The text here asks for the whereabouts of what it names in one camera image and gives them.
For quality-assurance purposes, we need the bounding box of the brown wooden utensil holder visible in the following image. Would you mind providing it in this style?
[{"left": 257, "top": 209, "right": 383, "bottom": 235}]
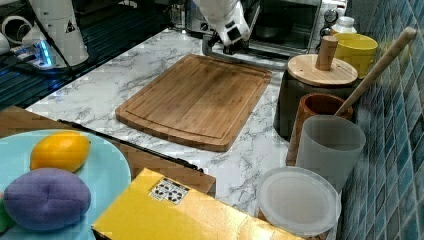
[{"left": 286, "top": 93, "right": 353, "bottom": 168}]

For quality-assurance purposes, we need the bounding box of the frosted plastic cup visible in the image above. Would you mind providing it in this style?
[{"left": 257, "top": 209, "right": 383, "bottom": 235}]
[{"left": 295, "top": 115, "right": 366, "bottom": 193}]

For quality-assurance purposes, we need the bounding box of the green toy fruit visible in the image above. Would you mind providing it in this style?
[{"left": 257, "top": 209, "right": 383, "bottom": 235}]
[{"left": 0, "top": 195, "right": 14, "bottom": 233}]

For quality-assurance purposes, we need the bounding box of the wooden rolling pin handle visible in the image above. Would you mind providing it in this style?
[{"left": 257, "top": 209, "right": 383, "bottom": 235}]
[{"left": 335, "top": 27, "right": 417, "bottom": 116}]

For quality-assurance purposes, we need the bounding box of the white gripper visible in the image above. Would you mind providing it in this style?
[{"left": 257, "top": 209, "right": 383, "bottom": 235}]
[{"left": 215, "top": 9, "right": 251, "bottom": 55}]

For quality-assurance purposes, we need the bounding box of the white ring object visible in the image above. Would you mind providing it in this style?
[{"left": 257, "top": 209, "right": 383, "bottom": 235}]
[{"left": 1, "top": 15, "right": 33, "bottom": 44}]

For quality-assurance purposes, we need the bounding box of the white lidded jar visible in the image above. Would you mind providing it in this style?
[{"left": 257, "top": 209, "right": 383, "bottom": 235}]
[{"left": 330, "top": 16, "right": 357, "bottom": 35}]

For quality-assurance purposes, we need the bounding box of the wooden tray under plate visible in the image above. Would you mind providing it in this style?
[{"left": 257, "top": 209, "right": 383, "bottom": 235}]
[{"left": 0, "top": 106, "right": 216, "bottom": 197}]

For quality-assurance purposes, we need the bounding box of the silver toaster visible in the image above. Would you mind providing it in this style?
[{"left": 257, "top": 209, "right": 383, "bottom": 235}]
[{"left": 184, "top": 0, "right": 214, "bottom": 38}]

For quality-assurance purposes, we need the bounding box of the light blue plate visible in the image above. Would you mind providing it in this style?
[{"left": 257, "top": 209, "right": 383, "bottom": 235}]
[{"left": 0, "top": 129, "right": 131, "bottom": 240}]

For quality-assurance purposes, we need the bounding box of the yellow toy lemon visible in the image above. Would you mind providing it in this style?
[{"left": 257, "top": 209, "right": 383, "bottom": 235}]
[{"left": 30, "top": 131, "right": 91, "bottom": 172}]

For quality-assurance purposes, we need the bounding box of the dark pan inside oven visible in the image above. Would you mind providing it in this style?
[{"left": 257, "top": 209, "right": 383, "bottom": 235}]
[{"left": 253, "top": 13, "right": 293, "bottom": 42}]

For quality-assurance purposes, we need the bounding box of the glass oven door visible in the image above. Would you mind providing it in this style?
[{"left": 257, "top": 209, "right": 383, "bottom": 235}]
[{"left": 202, "top": 35, "right": 300, "bottom": 71}]

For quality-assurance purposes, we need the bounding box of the silver toaster oven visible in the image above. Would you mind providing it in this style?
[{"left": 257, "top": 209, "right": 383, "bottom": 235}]
[{"left": 241, "top": 0, "right": 348, "bottom": 55}]

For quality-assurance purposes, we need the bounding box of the clear lidded plastic container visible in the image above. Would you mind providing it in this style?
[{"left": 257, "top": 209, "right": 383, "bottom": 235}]
[{"left": 256, "top": 166, "right": 342, "bottom": 237}]

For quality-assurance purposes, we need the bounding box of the dark canister with wooden lid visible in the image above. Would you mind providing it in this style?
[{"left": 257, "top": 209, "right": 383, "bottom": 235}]
[{"left": 274, "top": 36, "right": 358, "bottom": 140}]

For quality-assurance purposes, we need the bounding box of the black cable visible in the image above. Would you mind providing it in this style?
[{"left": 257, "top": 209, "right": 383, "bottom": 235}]
[{"left": 23, "top": 0, "right": 78, "bottom": 80}]

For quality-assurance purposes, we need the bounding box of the yellow ceramic cup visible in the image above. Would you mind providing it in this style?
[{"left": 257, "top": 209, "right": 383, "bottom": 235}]
[{"left": 334, "top": 33, "right": 378, "bottom": 79}]

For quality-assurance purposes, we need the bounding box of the bamboo cutting board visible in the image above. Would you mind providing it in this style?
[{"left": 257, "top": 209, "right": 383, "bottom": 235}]
[{"left": 115, "top": 55, "right": 271, "bottom": 152}]

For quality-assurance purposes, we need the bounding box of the yellow cardboard box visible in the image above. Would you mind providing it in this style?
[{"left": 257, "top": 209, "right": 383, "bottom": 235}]
[{"left": 92, "top": 169, "right": 302, "bottom": 240}]

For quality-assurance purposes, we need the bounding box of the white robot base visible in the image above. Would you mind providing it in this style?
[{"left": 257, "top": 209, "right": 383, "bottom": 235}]
[{"left": 22, "top": 0, "right": 89, "bottom": 70}]

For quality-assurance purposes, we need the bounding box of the purple plush fruit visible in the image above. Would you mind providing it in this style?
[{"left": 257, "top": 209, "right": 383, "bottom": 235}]
[{"left": 4, "top": 168, "right": 91, "bottom": 231}]

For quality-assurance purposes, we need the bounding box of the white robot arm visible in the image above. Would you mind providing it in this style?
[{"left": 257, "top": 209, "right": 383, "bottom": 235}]
[{"left": 193, "top": 0, "right": 251, "bottom": 55}]

